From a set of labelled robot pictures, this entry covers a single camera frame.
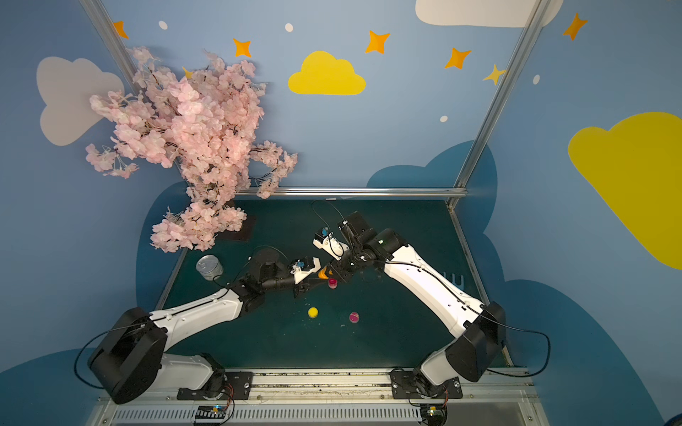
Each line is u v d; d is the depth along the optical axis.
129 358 0.42
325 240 0.66
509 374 0.45
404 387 0.74
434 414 0.73
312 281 0.72
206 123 0.60
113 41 0.73
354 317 0.88
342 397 0.73
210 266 0.92
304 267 0.66
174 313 0.48
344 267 0.65
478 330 0.41
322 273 0.74
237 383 0.75
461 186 1.16
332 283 0.93
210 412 0.73
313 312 0.88
